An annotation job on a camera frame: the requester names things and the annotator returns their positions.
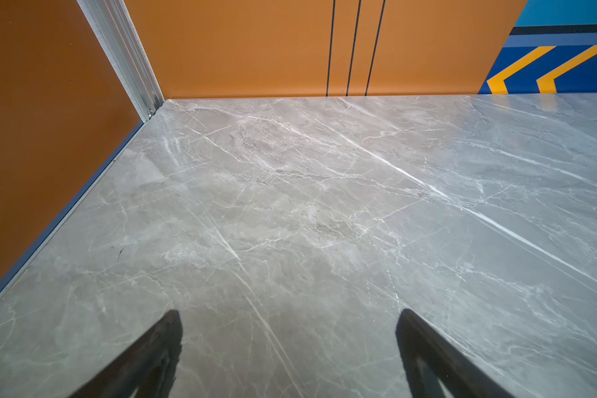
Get aluminium corner post left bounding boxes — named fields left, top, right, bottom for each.
left=77, top=0, right=165, bottom=122

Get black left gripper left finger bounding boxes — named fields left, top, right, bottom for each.
left=71, top=309, right=183, bottom=397

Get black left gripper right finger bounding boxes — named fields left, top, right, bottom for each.
left=396, top=308, right=512, bottom=397

